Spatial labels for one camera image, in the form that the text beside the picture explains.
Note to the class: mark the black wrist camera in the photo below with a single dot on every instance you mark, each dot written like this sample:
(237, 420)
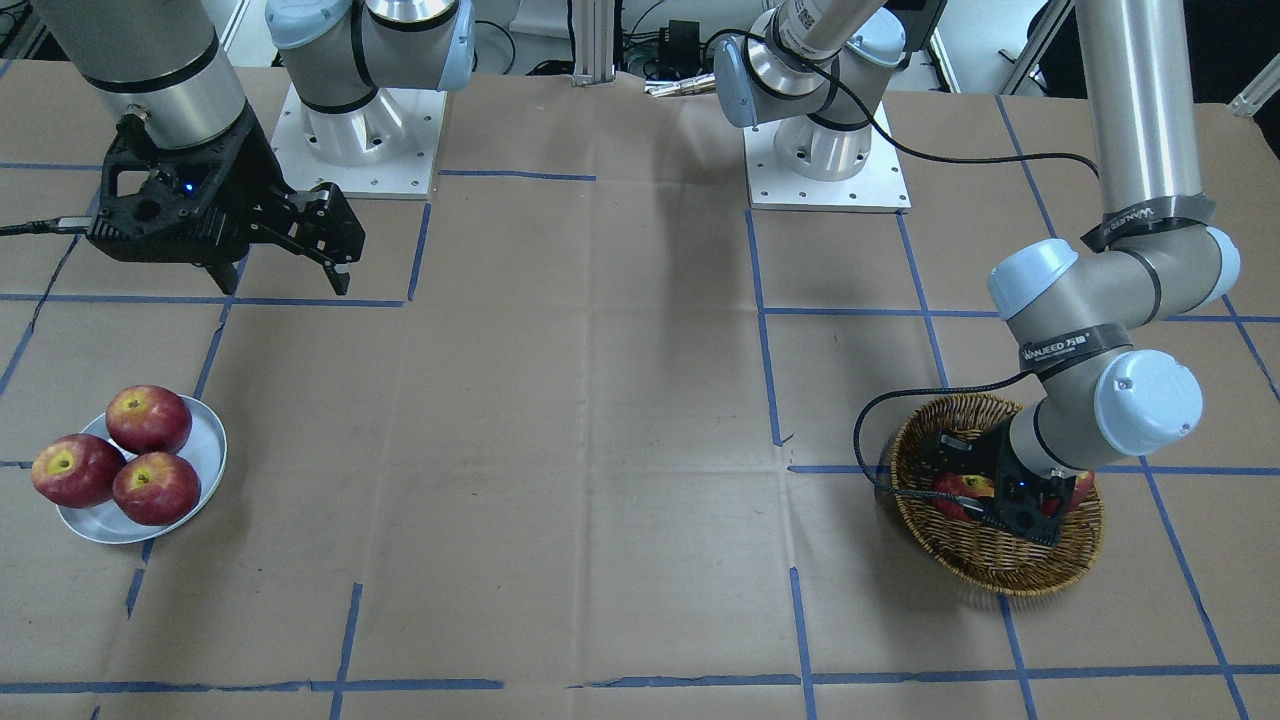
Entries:
(155, 205)
(1029, 507)

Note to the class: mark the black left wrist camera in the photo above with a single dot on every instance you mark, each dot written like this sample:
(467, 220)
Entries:
(1029, 507)

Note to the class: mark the black power adapter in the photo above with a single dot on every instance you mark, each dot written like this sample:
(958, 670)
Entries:
(682, 41)

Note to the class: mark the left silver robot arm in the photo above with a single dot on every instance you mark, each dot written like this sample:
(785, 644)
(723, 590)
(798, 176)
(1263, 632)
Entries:
(1154, 254)

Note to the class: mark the aluminium frame post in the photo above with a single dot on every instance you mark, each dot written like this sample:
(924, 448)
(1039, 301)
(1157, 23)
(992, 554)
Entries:
(593, 35)

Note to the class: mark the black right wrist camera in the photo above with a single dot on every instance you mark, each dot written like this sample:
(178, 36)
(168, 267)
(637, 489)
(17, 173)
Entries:
(155, 205)

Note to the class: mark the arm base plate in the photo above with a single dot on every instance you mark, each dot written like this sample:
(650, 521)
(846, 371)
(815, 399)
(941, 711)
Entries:
(400, 150)
(796, 165)

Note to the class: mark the woven wicker basket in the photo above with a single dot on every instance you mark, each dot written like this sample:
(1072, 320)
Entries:
(983, 555)

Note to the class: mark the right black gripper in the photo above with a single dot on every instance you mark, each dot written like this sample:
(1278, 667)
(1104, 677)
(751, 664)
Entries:
(252, 172)

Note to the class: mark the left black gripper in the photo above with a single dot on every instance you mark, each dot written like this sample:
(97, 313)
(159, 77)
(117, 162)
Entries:
(985, 451)

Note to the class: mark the red apple on plate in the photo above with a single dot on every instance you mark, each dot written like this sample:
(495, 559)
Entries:
(145, 419)
(156, 489)
(77, 471)

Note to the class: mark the red yellow apple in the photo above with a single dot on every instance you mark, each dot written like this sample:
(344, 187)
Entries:
(968, 485)

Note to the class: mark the dark red apple in basket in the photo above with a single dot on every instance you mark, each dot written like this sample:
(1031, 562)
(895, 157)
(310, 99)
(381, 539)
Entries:
(1084, 483)

